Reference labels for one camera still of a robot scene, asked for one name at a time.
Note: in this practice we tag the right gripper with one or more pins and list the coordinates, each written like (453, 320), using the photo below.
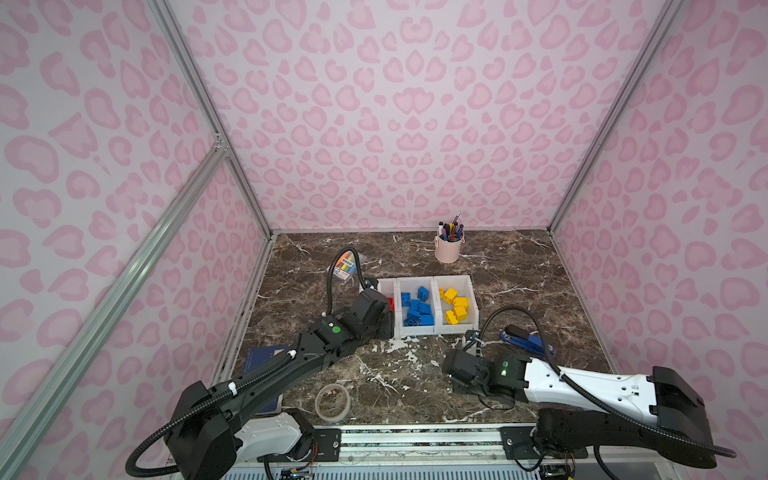
(452, 383)

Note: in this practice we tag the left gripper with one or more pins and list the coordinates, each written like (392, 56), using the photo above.
(387, 330)

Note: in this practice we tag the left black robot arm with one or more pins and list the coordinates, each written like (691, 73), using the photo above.
(203, 442)

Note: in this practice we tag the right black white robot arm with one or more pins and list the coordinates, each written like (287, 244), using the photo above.
(581, 409)

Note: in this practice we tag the blue stapler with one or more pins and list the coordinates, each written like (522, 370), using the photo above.
(518, 337)

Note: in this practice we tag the middle white plastic bin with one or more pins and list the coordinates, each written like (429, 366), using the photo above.
(411, 285)

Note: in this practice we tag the highlighter marker pack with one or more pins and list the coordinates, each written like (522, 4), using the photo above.
(345, 267)

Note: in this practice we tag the clear tape roll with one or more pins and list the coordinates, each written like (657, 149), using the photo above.
(332, 403)

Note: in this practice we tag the right white plastic bin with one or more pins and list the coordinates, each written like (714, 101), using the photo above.
(463, 286)

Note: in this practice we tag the pink pen cup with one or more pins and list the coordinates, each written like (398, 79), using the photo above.
(447, 252)

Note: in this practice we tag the blue notebook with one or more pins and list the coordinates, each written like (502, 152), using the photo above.
(254, 359)

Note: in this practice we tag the pens in cup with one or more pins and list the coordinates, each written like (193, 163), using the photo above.
(451, 231)

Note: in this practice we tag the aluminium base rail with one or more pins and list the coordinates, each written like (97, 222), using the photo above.
(459, 451)

